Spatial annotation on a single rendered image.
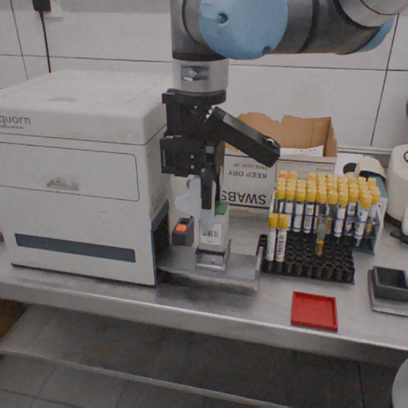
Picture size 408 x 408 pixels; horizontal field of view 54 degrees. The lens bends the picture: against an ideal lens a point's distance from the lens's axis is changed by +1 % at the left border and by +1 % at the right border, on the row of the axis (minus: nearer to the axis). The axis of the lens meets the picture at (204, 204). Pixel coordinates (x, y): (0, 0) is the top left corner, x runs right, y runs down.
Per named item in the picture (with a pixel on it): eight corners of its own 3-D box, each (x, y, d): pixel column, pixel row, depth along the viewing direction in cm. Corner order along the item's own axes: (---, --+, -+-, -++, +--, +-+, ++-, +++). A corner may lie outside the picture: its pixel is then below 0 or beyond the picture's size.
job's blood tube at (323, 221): (313, 264, 73) (320, 217, 69) (313, 260, 74) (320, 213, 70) (320, 265, 73) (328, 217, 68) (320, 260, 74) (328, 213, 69)
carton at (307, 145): (216, 209, 92) (217, 147, 85) (236, 162, 117) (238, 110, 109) (328, 222, 87) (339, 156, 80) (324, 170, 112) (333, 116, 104)
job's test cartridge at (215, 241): (198, 249, 65) (198, 214, 62) (205, 233, 69) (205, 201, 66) (222, 252, 64) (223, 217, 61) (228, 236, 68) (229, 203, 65)
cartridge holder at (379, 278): (371, 310, 64) (375, 292, 62) (366, 275, 71) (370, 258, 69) (409, 317, 62) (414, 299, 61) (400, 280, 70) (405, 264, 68)
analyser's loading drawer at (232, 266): (137, 272, 69) (135, 246, 66) (150, 250, 74) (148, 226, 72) (257, 290, 65) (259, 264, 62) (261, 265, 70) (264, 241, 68)
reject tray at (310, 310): (290, 323, 61) (291, 319, 61) (292, 294, 67) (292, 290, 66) (337, 331, 60) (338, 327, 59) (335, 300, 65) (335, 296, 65)
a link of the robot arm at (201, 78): (233, 53, 55) (221, 63, 48) (232, 87, 58) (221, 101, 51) (180, 51, 57) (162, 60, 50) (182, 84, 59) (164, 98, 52)
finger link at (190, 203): (177, 229, 64) (178, 172, 61) (213, 234, 62) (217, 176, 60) (170, 236, 61) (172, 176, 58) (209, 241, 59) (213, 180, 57)
